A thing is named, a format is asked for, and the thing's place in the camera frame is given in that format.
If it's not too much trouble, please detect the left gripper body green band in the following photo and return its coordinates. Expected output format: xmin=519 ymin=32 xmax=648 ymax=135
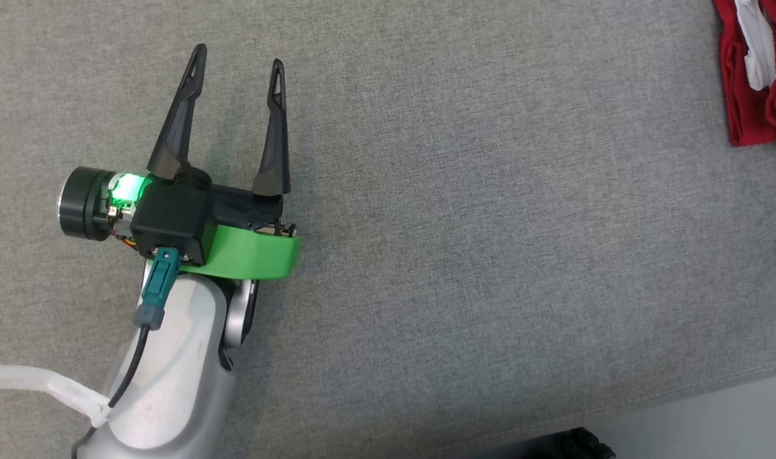
xmin=58 ymin=167 xmax=301 ymax=281

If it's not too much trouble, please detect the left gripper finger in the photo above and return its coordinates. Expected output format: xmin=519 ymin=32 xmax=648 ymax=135
xmin=252 ymin=59 xmax=292 ymax=197
xmin=146 ymin=43 xmax=208 ymax=182

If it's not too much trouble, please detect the red and white basketball jersey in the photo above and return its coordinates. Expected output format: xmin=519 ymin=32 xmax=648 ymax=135
xmin=713 ymin=0 xmax=776 ymax=151

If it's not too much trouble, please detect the left camera cable teal plug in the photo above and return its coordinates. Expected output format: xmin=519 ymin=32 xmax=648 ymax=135
xmin=71 ymin=248 xmax=182 ymax=459

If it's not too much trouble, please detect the white strap on left arm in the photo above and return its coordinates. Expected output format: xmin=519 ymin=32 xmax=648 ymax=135
xmin=0 ymin=363 xmax=112 ymax=428

